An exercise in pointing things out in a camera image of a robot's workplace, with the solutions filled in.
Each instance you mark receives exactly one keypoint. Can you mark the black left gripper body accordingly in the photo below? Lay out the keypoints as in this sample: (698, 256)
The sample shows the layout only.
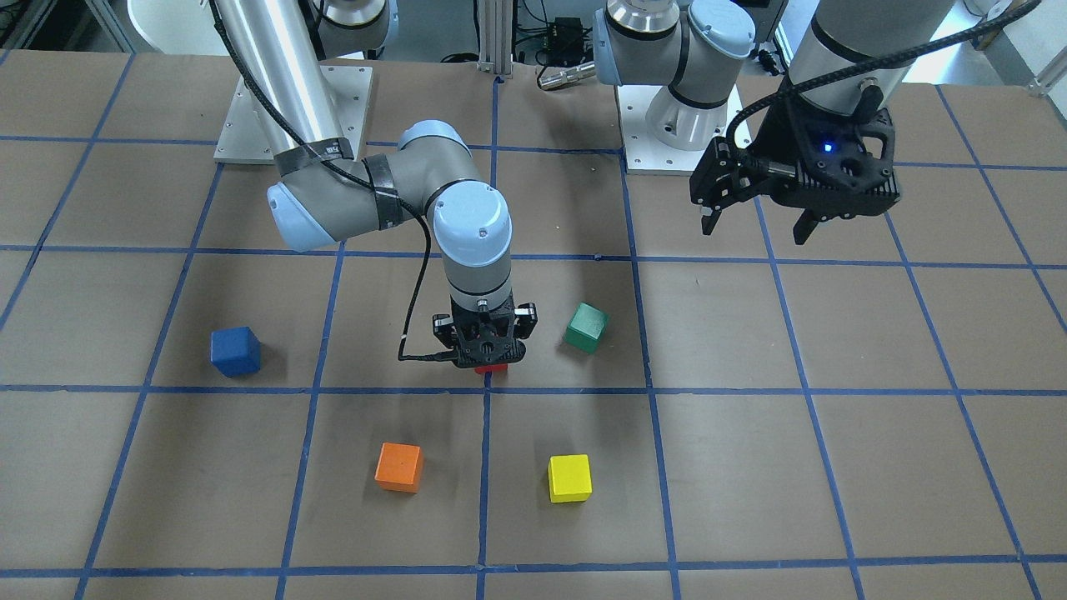
(777, 138)

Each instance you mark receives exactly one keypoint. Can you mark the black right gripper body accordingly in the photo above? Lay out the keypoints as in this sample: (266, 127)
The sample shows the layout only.
(441, 324)

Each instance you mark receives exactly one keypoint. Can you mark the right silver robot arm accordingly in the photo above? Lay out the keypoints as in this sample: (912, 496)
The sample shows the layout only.
(326, 194)

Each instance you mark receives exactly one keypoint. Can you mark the aluminium frame post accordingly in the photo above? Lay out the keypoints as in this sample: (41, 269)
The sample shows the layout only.
(495, 37)

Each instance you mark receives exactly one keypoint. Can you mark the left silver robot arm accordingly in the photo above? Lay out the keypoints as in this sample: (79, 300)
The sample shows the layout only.
(695, 49)

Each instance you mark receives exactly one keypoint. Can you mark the brown paper table cover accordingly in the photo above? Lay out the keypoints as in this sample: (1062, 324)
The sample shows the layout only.
(878, 413)

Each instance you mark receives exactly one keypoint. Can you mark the green wooden block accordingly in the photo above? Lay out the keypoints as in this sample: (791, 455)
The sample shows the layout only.
(586, 328)

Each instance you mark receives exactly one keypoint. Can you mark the orange wooden block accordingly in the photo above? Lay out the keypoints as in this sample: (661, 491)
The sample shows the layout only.
(400, 467)

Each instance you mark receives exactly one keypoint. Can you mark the blue wooden block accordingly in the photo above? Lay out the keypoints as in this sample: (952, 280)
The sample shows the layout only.
(235, 352)

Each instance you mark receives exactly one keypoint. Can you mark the yellow wooden block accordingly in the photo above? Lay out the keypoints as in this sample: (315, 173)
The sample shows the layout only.
(570, 478)

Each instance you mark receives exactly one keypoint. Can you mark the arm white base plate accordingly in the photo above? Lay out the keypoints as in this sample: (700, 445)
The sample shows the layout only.
(664, 137)
(250, 136)

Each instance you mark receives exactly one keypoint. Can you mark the red wooden block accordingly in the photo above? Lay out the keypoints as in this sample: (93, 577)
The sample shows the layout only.
(491, 368)

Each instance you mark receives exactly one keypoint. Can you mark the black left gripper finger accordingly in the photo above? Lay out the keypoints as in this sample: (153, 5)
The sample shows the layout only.
(806, 224)
(710, 217)

